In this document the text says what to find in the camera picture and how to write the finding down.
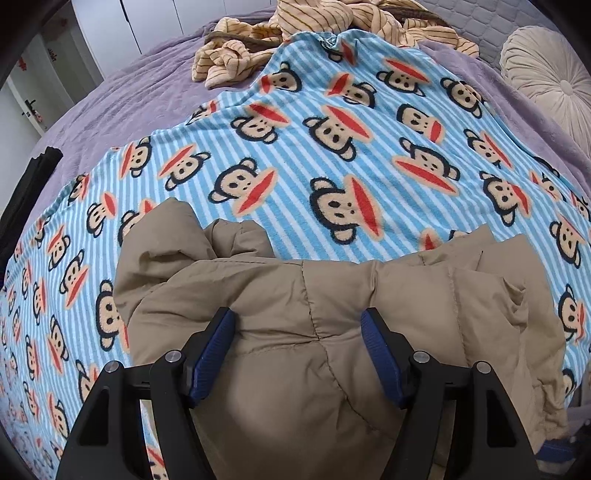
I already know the purple bedspread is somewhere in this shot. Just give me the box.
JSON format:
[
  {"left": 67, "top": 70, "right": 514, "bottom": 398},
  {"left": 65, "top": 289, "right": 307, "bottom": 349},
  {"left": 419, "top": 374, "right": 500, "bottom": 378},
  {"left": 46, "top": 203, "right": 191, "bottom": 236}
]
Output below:
[{"left": 25, "top": 0, "right": 591, "bottom": 241}]

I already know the khaki puffer jacket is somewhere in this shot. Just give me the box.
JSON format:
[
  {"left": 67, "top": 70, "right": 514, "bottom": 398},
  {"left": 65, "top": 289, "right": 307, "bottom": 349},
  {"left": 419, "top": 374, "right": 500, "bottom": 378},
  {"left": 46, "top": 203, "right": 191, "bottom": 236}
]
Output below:
[{"left": 113, "top": 198, "right": 570, "bottom": 480}]

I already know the grey quilted headboard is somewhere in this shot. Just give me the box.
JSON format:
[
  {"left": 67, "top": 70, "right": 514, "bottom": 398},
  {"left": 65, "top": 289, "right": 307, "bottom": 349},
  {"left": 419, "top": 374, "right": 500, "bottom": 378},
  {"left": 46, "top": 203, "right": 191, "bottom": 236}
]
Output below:
[{"left": 416, "top": 0, "right": 555, "bottom": 75}]

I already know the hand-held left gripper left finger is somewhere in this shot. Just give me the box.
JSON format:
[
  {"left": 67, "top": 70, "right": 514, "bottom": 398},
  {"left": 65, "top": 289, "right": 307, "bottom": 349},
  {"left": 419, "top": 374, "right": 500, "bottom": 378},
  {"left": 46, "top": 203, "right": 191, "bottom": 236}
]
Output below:
[{"left": 55, "top": 307, "right": 238, "bottom": 480}]

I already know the monkey print striped blanket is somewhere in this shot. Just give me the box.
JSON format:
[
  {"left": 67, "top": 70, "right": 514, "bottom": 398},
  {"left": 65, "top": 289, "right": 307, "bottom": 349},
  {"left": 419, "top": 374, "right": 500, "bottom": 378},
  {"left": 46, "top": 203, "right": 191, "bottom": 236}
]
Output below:
[{"left": 0, "top": 31, "right": 591, "bottom": 480}]

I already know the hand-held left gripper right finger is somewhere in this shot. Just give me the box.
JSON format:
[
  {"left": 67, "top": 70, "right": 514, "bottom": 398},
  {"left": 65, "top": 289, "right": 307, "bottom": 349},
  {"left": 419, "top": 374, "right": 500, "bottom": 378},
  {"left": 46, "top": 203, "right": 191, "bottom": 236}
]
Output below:
[{"left": 361, "top": 307, "right": 539, "bottom": 480}]

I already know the white wardrobe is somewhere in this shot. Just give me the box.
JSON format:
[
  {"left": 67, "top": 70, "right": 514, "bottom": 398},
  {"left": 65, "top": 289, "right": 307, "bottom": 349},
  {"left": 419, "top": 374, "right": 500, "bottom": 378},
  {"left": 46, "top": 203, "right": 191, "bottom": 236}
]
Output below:
[{"left": 71, "top": 0, "right": 278, "bottom": 86}]

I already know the yellow brown striped fleece garment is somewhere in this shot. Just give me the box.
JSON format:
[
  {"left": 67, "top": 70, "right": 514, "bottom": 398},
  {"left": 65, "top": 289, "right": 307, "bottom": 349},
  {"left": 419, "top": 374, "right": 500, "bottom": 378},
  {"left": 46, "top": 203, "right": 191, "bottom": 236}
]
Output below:
[{"left": 191, "top": 0, "right": 481, "bottom": 90}]

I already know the round cream pleated pillow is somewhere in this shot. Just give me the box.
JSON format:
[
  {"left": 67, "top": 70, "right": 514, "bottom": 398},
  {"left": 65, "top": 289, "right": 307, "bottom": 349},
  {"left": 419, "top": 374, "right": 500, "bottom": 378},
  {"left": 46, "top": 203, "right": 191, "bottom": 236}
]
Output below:
[{"left": 500, "top": 25, "right": 591, "bottom": 146}]

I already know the white door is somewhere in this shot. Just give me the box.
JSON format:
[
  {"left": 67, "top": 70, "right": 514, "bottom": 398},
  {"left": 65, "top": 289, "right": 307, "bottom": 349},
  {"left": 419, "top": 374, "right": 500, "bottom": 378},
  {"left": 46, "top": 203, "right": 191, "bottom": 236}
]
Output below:
[{"left": 0, "top": 41, "right": 100, "bottom": 153}]

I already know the dark cloth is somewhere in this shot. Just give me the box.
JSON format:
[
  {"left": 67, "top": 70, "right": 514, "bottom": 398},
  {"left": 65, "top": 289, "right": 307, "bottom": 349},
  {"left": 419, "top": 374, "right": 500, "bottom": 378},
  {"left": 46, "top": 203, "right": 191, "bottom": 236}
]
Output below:
[{"left": 0, "top": 147, "right": 64, "bottom": 259}]

